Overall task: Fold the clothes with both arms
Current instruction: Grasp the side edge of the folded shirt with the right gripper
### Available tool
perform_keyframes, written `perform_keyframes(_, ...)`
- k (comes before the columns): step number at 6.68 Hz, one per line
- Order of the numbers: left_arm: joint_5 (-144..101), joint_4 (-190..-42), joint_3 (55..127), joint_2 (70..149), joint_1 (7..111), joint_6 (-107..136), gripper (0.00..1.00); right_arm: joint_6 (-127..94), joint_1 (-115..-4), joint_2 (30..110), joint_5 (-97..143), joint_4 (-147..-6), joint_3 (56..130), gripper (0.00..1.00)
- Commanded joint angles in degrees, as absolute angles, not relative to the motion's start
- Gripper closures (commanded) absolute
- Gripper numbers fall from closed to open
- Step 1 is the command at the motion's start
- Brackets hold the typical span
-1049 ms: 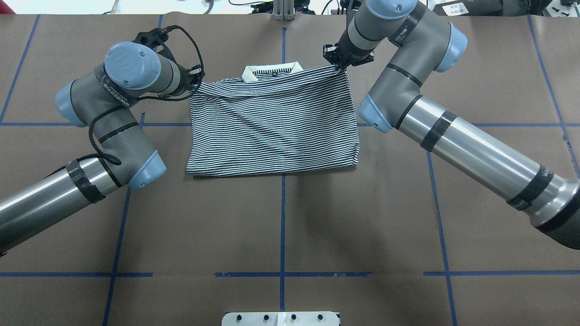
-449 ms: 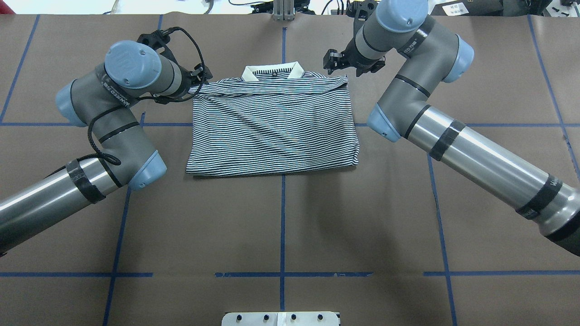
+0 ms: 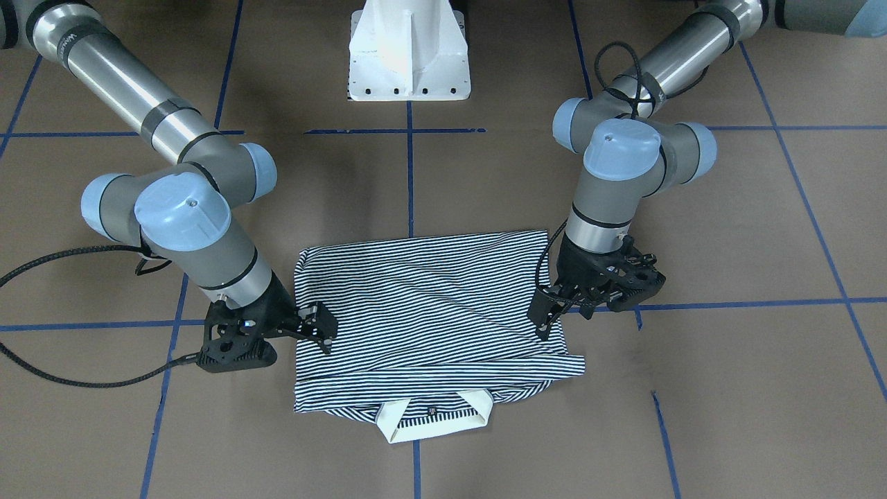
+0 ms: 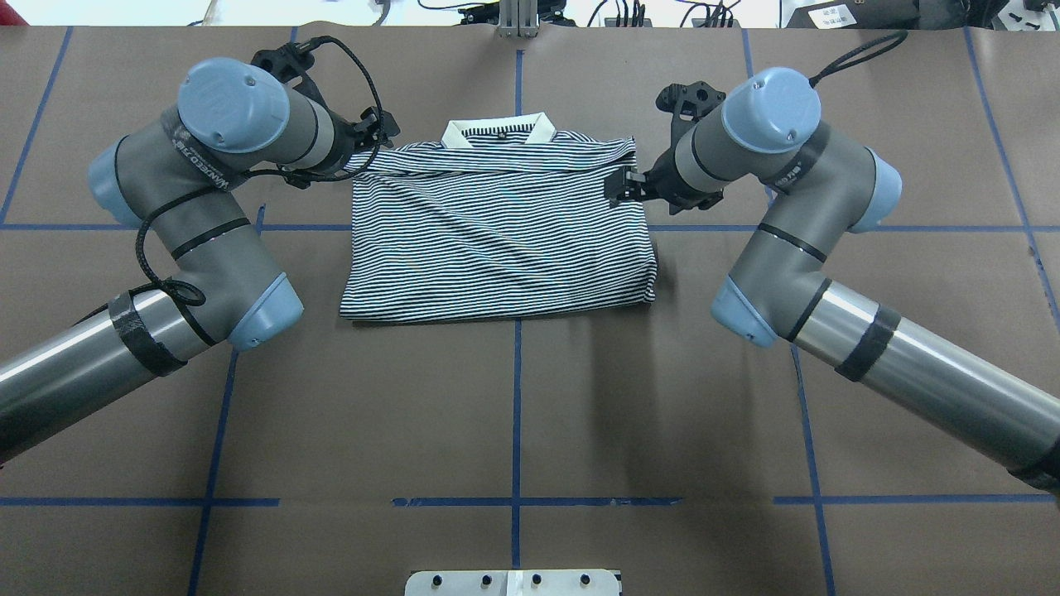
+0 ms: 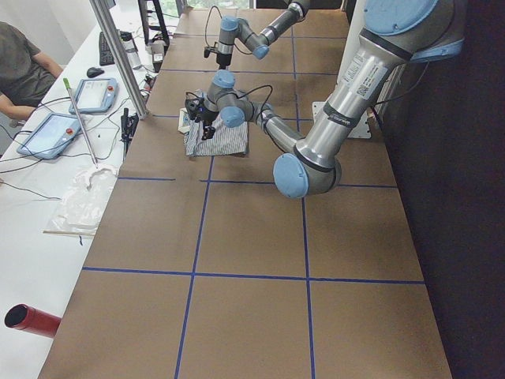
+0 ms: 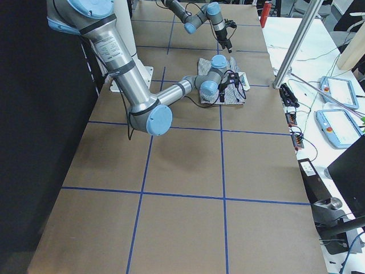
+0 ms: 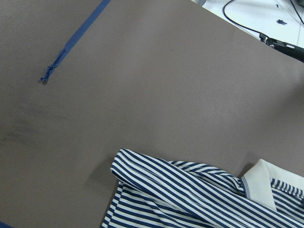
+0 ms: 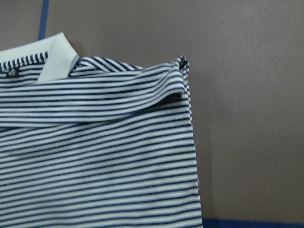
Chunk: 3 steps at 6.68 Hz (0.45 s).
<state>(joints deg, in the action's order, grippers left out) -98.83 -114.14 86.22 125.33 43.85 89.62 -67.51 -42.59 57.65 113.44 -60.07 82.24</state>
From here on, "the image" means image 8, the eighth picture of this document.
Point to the navy white striped polo shirt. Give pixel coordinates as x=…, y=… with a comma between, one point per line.
x=91, y=142

